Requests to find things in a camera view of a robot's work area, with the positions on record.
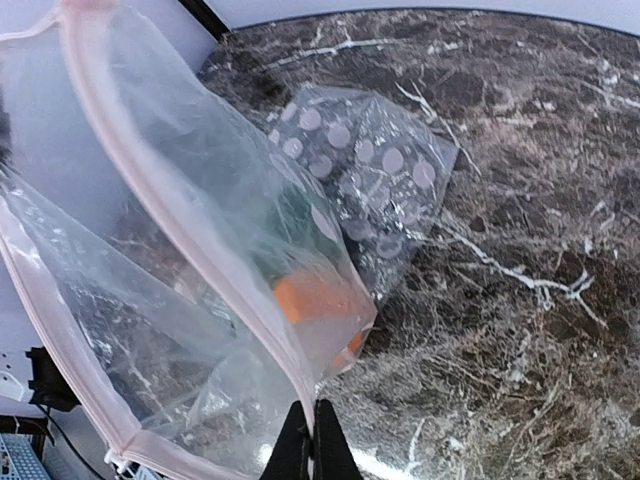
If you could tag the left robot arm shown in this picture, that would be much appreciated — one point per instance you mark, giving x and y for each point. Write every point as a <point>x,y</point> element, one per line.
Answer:
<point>32,377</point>

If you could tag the orange persimmon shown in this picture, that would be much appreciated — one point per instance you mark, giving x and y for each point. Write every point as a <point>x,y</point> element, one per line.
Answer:
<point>330,317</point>

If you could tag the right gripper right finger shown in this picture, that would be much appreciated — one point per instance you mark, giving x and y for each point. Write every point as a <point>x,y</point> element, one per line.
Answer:
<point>332,458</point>

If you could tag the green cucumber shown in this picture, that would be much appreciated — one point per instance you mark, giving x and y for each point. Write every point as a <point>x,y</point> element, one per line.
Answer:
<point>290,240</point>

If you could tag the dotted zip bag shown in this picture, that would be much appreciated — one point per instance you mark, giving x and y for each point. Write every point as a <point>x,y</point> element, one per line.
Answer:
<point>130,194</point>

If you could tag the lower clear zip bag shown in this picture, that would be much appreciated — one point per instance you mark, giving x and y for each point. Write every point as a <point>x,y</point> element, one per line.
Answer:
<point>383,170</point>

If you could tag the left black frame post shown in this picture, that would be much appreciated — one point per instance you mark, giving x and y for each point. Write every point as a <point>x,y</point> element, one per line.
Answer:
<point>206,17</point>

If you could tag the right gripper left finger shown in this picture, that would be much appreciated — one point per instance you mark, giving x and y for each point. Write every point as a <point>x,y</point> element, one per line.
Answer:
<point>290,456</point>

